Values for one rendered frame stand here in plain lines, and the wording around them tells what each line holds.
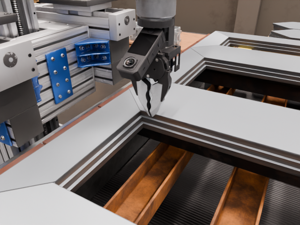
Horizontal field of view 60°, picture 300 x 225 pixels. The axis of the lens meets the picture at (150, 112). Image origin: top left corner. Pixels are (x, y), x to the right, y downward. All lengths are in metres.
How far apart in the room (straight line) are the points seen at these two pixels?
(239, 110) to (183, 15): 4.21
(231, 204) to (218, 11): 4.13
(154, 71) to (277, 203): 0.55
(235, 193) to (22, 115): 0.57
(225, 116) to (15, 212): 0.44
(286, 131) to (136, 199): 0.35
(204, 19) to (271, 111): 4.08
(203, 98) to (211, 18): 4.01
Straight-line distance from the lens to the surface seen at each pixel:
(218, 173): 0.91
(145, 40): 0.50
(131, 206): 0.62
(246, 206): 0.65
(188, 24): 4.79
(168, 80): 0.53
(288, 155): 0.55
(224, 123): 0.58
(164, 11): 0.50
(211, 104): 0.65
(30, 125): 0.78
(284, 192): 0.92
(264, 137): 0.57
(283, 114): 0.67
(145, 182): 0.67
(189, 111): 0.61
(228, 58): 0.99
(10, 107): 0.73
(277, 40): 1.32
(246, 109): 0.66
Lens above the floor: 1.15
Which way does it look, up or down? 30 degrees down
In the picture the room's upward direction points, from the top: straight up
